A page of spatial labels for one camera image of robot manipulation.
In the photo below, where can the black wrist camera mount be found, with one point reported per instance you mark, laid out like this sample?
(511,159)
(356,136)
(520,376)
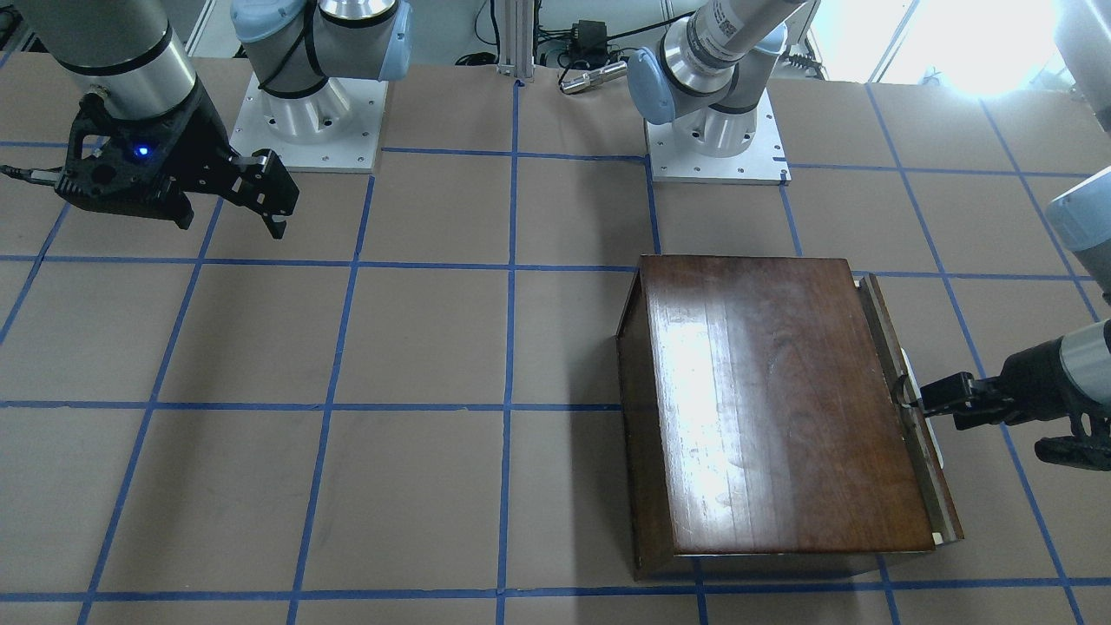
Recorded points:
(1086,448)

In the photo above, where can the light wood drawer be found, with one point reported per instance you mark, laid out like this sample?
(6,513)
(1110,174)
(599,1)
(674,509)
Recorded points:
(915,428)

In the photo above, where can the aluminium frame post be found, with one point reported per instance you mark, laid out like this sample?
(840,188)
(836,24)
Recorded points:
(515,35)

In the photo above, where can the silver cylinder connector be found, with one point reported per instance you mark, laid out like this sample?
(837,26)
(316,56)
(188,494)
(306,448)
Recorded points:
(593,78)

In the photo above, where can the dark wooden drawer cabinet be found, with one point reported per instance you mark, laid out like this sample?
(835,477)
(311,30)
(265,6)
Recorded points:
(759,433)

